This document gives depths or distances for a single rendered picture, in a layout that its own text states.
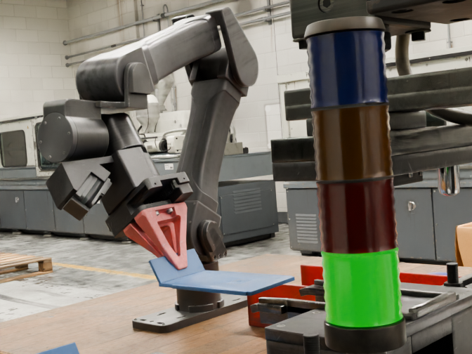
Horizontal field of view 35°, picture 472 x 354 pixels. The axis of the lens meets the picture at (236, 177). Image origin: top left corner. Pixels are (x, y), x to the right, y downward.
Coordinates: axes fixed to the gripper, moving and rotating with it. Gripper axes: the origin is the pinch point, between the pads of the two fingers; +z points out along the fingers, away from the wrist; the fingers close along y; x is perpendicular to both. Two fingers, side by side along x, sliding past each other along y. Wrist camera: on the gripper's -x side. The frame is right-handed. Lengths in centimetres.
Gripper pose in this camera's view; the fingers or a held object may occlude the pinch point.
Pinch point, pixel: (178, 263)
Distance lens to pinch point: 86.7
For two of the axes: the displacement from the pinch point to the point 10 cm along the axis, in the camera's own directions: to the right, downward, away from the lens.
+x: 6.7, -1.3, 7.3
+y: 5.8, -5.3, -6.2
